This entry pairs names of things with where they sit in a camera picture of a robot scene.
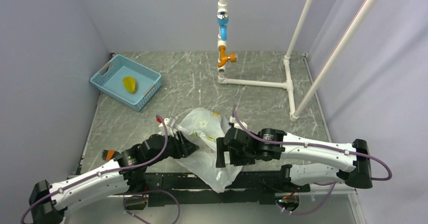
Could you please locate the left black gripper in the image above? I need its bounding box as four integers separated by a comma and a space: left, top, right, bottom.
147, 130, 199, 166

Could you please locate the white printed plastic bag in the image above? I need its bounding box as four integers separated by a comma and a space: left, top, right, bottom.
175, 107, 242, 193

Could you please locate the yellow fake fruit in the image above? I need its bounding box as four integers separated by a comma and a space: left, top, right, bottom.
122, 76, 137, 94

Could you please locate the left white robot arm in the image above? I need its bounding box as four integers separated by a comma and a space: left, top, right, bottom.
26, 132, 199, 223

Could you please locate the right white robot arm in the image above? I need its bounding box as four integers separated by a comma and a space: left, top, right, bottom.
216, 128, 372, 191

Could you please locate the orange pipe tap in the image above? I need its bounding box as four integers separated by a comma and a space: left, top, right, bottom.
218, 45, 238, 68

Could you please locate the light blue plastic basket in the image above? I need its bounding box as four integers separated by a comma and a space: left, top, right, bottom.
90, 54, 162, 111

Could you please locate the blue pipe valve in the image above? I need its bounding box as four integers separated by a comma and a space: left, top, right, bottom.
217, 9, 229, 41

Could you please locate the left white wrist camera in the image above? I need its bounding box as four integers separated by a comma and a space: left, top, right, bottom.
156, 116, 177, 136

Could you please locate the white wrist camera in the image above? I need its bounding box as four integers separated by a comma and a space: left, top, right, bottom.
156, 116, 177, 136
229, 117, 248, 130

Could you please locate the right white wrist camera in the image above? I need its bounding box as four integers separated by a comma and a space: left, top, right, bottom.
229, 117, 248, 130

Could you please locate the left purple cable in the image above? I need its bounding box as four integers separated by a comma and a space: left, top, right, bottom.
20, 115, 169, 224

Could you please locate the purple cable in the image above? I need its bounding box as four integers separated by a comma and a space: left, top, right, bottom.
232, 104, 393, 182
20, 115, 169, 224

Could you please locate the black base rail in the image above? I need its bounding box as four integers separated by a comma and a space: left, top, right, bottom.
125, 170, 310, 207

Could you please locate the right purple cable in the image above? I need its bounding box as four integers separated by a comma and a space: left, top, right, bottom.
232, 104, 393, 182

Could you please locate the white PVC pipe frame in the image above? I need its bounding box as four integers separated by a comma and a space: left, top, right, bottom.
217, 0, 391, 122

